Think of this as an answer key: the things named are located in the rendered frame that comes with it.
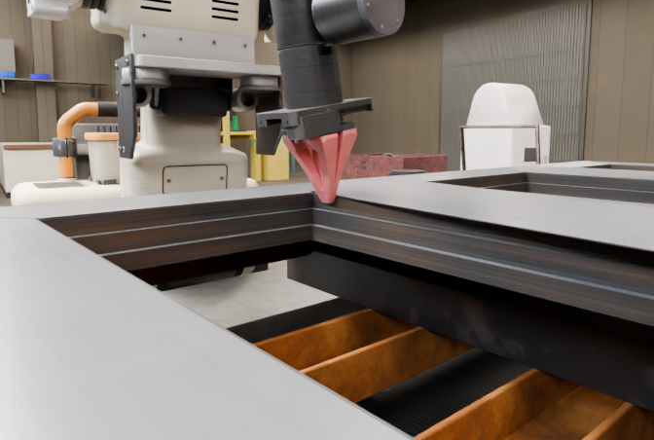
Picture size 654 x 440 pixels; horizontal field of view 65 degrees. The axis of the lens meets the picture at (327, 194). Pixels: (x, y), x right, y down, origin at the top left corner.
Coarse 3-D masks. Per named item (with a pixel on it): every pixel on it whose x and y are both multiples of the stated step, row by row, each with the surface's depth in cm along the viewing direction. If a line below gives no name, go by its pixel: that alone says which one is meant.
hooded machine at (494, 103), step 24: (480, 96) 588; (504, 96) 560; (528, 96) 578; (480, 120) 590; (504, 120) 559; (528, 120) 569; (480, 144) 586; (504, 144) 555; (528, 144) 560; (480, 168) 588
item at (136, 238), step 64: (576, 192) 77; (640, 192) 71; (128, 256) 42; (192, 256) 45; (384, 256) 46; (448, 256) 41; (512, 256) 37; (576, 256) 34; (640, 256) 31; (640, 320) 30
